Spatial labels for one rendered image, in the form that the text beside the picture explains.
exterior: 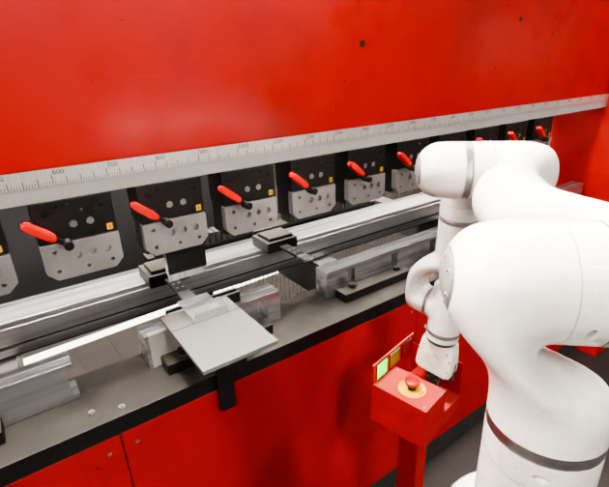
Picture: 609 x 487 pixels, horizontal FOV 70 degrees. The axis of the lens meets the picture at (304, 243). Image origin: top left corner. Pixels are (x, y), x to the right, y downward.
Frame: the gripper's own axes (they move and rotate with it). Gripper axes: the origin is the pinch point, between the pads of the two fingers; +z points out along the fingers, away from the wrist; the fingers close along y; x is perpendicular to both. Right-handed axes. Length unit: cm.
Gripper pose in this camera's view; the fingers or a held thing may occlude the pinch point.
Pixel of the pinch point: (432, 383)
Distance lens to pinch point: 132.2
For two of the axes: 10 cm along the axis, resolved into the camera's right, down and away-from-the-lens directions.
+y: 7.3, 3.1, -6.1
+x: 6.9, -2.9, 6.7
